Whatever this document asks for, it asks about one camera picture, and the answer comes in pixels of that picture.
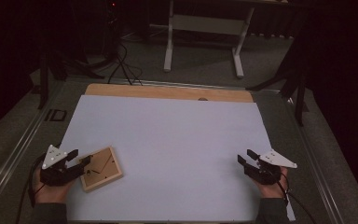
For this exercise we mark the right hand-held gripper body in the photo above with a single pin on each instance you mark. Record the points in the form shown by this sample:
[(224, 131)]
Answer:
[(265, 174)]

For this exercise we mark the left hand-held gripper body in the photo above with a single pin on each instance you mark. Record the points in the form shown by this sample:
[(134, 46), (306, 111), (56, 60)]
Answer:
[(54, 174)]

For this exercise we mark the wooden picture frame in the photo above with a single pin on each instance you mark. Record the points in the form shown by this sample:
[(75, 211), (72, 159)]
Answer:
[(105, 174)]

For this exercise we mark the person's right hand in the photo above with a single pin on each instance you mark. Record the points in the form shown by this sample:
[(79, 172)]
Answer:
[(272, 191)]

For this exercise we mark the person's left hand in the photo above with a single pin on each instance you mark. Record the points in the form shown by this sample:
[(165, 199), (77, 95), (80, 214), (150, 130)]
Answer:
[(51, 193)]

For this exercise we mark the black floor hatch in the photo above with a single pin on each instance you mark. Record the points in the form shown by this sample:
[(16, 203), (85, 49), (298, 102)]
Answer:
[(56, 115)]

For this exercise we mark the white table sheet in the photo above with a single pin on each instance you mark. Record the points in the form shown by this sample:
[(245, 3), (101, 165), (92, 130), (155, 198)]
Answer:
[(174, 149)]

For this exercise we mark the black metal stand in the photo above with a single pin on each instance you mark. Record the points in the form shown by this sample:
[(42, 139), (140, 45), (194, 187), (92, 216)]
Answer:
[(298, 93), (45, 84)]

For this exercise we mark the metal floor rail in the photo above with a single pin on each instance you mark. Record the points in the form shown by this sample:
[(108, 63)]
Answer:
[(317, 168), (15, 158), (183, 84)]

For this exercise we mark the white metal desk frame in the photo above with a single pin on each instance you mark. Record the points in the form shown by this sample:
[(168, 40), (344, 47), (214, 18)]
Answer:
[(205, 24)]

